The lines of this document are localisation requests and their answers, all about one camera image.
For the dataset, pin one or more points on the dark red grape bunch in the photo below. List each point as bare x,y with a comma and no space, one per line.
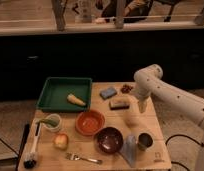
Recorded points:
125,89

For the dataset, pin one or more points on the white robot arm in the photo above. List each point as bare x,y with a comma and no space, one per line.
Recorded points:
148,81

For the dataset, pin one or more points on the green pepper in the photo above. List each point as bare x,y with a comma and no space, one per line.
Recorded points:
48,121

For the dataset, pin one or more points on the green plastic tray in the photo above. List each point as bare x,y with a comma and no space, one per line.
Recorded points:
53,97

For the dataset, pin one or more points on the grey blue cloth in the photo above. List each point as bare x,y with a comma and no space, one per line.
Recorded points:
128,150

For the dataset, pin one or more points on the orange bowl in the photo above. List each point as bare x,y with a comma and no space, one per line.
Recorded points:
88,123

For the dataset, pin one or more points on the white black dish brush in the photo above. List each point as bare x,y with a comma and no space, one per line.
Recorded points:
31,157

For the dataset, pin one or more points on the red yellow apple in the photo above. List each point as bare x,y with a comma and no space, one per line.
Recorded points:
61,141

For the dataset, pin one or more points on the white cup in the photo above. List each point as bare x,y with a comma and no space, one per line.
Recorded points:
57,119

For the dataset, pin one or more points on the blue sponge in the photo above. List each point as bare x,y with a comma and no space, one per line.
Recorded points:
108,93

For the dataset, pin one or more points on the black wooden board eraser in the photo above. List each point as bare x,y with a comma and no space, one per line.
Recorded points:
118,104

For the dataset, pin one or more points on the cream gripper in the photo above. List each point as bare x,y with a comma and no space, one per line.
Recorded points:
142,105

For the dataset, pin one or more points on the silver fork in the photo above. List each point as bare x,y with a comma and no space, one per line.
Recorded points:
71,156

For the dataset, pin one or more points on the dark mug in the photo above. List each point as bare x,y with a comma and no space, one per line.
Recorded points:
144,141

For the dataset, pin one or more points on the purple bowl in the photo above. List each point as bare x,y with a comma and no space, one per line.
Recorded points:
109,140

